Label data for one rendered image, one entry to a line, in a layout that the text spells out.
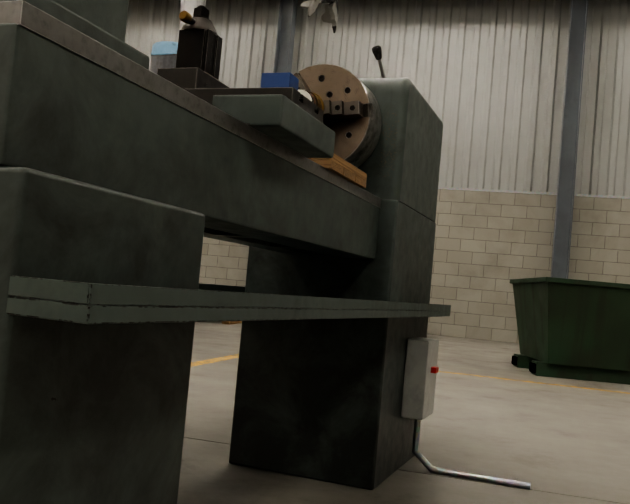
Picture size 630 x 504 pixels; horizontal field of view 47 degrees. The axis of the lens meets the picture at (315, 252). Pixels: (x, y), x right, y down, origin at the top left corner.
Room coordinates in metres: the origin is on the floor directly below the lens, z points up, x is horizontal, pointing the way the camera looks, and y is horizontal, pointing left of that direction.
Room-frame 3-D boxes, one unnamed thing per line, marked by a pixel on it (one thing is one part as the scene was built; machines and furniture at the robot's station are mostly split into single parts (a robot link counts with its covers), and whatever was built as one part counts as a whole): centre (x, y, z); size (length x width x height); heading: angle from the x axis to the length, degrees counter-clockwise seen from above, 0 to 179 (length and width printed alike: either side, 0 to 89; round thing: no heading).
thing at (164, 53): (2.34, 0.53, 1.27); 0.13 x 0.12 x 0.14; 158
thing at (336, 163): (1.92, 0.10, 0.88); 0.36 x 0.30 x 0.04; 69
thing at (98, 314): (1.83, 0.13, 0.53); 2.10 x 0.60 x 0.02; 159
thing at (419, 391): (2.43, -0.56, 0.22); 0.42 x 0.18 x 0.44; 69
